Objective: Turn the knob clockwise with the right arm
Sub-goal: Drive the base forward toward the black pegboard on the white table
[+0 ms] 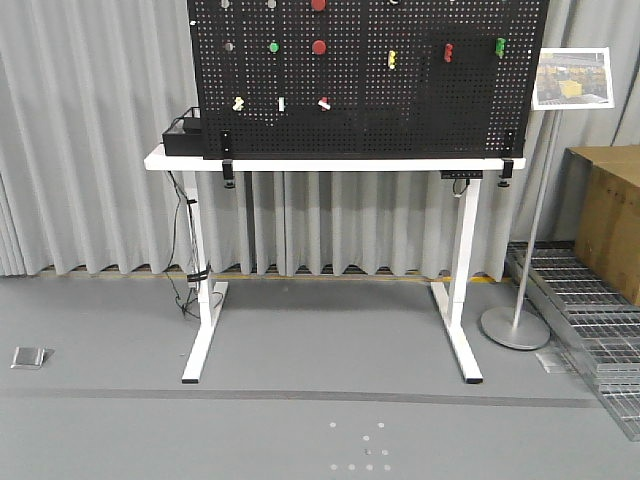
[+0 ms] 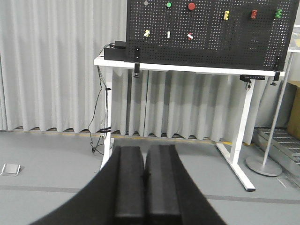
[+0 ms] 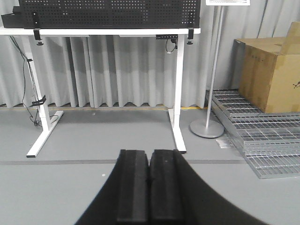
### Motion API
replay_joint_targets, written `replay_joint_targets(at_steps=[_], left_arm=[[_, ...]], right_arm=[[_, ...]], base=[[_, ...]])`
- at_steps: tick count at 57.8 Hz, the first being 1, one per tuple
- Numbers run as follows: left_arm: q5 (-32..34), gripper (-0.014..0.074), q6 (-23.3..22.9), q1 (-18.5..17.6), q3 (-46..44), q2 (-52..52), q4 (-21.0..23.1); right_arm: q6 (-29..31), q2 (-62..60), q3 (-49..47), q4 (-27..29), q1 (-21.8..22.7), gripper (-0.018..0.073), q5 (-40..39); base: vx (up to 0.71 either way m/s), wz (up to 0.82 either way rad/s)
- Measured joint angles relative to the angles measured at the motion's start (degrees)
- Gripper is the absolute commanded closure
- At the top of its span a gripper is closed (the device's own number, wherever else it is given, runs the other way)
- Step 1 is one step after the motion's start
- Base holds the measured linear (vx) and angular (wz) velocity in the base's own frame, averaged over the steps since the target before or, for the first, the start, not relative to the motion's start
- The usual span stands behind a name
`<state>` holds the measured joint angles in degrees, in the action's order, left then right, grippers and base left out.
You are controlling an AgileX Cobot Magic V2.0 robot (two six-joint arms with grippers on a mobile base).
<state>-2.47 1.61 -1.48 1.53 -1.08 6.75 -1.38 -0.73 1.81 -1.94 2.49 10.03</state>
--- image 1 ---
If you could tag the left black table clamp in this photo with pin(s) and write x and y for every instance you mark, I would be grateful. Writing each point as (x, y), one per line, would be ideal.
(227, 159)

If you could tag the red mushroom button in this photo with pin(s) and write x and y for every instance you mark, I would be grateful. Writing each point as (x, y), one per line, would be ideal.
(318, 5)
(319, 47)

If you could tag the white standing desk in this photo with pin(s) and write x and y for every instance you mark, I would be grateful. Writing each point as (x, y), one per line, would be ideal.
(449, 298)

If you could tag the yellow white rotary knob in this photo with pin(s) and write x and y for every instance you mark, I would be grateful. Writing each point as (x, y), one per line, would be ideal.
(238, 104)

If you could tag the black perforated pegboard panel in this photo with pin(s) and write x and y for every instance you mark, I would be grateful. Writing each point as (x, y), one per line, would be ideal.
(424, 108)

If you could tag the right black table clamp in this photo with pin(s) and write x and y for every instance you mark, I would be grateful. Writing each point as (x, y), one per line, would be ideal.
(508, 162)

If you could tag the metal grating platform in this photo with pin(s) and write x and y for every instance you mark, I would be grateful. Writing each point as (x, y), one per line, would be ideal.
(596, 325)

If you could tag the upper red mushroom button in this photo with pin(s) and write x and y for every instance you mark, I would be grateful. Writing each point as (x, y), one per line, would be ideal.
(318, 5)

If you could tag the red toggle switch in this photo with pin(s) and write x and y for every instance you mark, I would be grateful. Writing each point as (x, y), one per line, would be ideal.
(448, 52)

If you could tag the green toggle switch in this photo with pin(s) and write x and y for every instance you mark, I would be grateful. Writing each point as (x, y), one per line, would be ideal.
(500, 47)

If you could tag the brown cardboard box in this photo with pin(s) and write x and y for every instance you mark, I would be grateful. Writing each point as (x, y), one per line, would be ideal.
(608, 235)

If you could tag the grey curtain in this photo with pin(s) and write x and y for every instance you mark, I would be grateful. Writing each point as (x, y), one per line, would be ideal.
(87, 88)

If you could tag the red white rotary knob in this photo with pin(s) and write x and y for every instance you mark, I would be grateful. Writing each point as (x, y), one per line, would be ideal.
(324, 104)

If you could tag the sign stand with picture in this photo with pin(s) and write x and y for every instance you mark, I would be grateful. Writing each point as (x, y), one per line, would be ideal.
(566, 79)

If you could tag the yellow toggle switch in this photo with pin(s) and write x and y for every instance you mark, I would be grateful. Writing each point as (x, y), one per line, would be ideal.
(391, 59)

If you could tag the black table clamp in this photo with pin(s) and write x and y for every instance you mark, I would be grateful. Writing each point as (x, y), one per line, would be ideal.
(508, 162)
(227, 159)

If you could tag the silver floor socket plate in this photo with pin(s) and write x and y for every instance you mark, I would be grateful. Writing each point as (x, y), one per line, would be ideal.
(30, 357)

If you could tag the desk height control panel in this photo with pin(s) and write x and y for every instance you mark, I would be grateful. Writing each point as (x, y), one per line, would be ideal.
(458, 174)

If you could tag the black box on desk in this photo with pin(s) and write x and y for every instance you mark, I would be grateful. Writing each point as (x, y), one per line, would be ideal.
(184, 137)

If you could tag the lower red mushroom button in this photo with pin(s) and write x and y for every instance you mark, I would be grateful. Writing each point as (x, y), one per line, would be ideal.
(319, 47)

